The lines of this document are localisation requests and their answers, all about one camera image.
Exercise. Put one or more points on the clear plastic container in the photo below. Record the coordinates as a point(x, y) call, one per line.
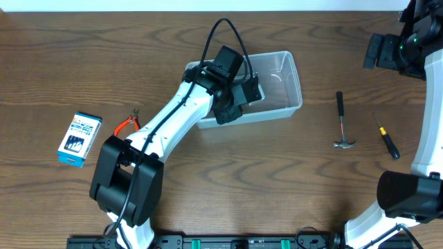
point(279, 86)

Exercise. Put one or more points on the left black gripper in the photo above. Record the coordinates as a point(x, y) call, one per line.
point(252, 89)

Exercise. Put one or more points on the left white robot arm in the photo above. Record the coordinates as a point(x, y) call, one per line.
point(128, 179)

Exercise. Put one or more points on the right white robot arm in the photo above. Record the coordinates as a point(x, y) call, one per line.
point(405, 200)

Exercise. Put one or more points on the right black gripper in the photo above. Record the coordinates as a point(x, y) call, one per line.
point(375, 52)

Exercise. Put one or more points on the black mounting rail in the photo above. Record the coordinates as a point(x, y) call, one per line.
point(308, 241)

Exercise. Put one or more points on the blue white product box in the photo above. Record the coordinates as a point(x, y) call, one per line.
point(78, 139)

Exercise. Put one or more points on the small claw hammer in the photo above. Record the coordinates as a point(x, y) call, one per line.
point(344, 144)

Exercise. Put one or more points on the red handled pliers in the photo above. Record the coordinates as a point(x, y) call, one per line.
point(132, 119)

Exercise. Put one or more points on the black yellow screwdriver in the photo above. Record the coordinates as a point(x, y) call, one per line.
point(392, 149)

